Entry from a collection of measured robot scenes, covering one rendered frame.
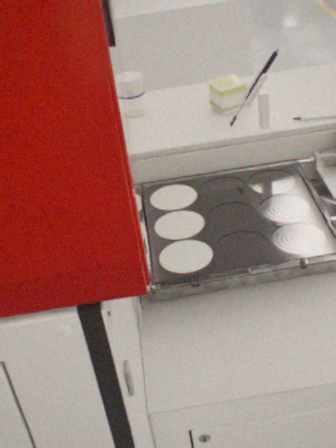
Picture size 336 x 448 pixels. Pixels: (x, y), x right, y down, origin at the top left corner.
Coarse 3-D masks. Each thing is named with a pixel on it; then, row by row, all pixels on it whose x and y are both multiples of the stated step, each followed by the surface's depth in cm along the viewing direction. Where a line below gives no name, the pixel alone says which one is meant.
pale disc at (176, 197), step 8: (160, 192) 143; (168, 192) 142; (176, 192) 142; (184, 192) 142; (192, 192) 141; (152, 200) 140; (160, 200) 140; (168, 200) 140; (176, 200) 139; (184, 200) 139; (192, 200) 139; (160, 208) 138; (168, 208) 137; (176, 208) 137
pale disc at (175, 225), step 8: (168, 216) 135; (176, 216) 134; (184, 216) 134; (192, 216) 134; (200, 216) 133; (160, 224) 132; (168, 224) 132; (176, 224) 132; (184, 224) 131; (192, 224) 131; (200, 224) 131; (160, 232) 130; (168, 232) 130; (176, 232) 129; (184, 232) 129; (192, 232) 129
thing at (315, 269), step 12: (324, 264) 125; (252, 276) 125; (264, 276) 125; (276, 276) 125; (288, 276) 126; (300, 276) 126; (180, 288) 124; (192, 288) 125; (204, 288) 125; (216, 288) 125; (228, 288) 125; (156, 300) 125
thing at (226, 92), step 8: (208, 80) 157; (216, 80) 157; (224, 80) 156; (232, 80) 156; (240, 80) 155; (216, 88) 153; (224, 88) 152; (232, 88) 153; (240, 88) 154; (216, 96) 155; (224, 96) 153; (232, 96) 154; (240, 96) 155; (216, 104) 157; (224, 104) 154; (232, 104) 155; (240, 104) 156; (224, 112) 155
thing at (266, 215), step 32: (224, 192) 140; (256, 192) 138; (288, 192) 137; (224, 224) 130; (256, 224) 128; (288, 224) 127; (320, 224) 126; (224, 256) 121; (256, 256) 120; (288, 256) 119
